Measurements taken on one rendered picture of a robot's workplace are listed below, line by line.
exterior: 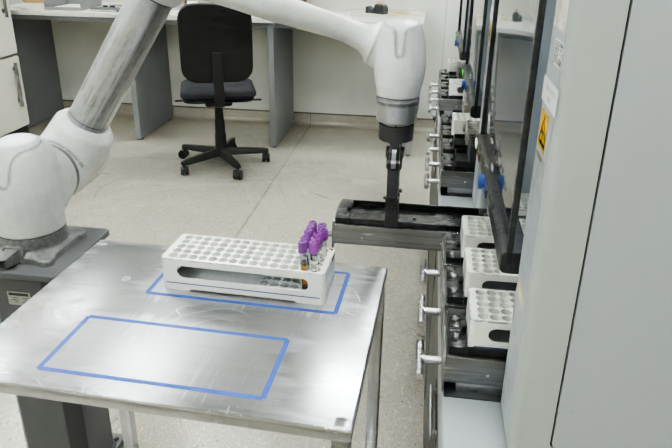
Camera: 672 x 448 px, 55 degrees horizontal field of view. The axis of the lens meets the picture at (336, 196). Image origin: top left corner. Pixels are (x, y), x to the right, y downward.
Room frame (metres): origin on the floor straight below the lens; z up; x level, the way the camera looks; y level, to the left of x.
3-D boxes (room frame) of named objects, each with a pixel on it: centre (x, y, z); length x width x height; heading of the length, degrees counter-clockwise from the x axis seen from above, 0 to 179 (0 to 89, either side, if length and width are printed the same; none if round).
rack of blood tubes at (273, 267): (1.02, 0.15, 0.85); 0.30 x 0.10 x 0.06; 80
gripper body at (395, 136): (1.32, -0.13, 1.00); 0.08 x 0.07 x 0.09; 172
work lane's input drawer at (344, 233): (1.34, -0.32, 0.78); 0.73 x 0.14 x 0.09; 82
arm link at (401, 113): (1.32, -0.13, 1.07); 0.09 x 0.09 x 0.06
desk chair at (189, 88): (3.96, 0.73, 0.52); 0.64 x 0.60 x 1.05; 12
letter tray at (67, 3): (4.71, 1.88, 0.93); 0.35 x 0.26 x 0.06; 176
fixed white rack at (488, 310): (0.87, -0.37, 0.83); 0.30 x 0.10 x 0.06; 82
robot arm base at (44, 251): (1.37, 0.73, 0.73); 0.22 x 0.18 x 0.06; 172
